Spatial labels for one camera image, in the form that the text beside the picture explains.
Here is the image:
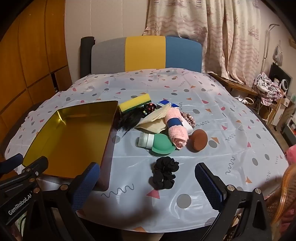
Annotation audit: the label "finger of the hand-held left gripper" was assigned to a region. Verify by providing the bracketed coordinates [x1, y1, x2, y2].
[0, 153, 24, 174]
[0, 156, 49, 186]

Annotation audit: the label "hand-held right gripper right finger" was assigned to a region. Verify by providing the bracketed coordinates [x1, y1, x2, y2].
[195, 162, 273, 241]

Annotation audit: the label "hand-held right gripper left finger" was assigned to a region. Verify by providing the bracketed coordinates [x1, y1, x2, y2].
[24, 162, 123, 241]

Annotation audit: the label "gold tin box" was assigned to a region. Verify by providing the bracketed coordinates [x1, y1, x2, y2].
[23, 100, 119, 192]

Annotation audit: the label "brown makeup sponge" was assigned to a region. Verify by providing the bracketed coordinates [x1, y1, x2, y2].
[188, 129, 208, 152]

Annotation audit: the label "black scrunchie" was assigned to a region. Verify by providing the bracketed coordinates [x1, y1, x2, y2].
[149, 156, 180, 190]

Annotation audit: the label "pink towel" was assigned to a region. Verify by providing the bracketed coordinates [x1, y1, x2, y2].
[164, 108, 188, 149]

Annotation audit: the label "green silicone bottle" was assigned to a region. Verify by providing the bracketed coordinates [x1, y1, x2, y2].
[139, 132, 176, 154]

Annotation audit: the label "pink satin scrunchie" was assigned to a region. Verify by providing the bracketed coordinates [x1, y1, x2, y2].
[180, 111, 196, 128]

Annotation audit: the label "black hairpiece with colourful beads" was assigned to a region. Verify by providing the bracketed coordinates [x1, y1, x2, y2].
[118, 103, 156, 137]

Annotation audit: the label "beige cloth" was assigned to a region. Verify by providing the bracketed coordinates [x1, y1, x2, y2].
[134, 104, 171, 134]

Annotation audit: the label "blue tissue pack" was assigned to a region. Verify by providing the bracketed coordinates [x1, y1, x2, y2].
[156, 100, 180, 109]

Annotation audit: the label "yellow green sponge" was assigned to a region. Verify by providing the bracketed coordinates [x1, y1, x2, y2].
[119, 94, 152, 113]

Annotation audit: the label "patterned white tablecloth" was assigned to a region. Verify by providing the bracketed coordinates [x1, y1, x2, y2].
[5, 67, 289, 232]

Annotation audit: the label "wooden side table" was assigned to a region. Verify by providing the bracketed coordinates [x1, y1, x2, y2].
[208, 72, 258, 112]

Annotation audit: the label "wooden wardrobe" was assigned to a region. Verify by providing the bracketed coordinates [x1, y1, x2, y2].
[0, 0, 75, 149]

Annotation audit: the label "pile of clothes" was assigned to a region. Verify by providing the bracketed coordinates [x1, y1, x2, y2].
[252, 72, 282, 106]

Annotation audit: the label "grey yellow blue chair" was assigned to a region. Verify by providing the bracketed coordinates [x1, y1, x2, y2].
[91, 36, 202, 75]

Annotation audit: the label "pink patterned curtain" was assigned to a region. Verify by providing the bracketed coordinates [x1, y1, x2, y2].
[144, 0, 270, 84]

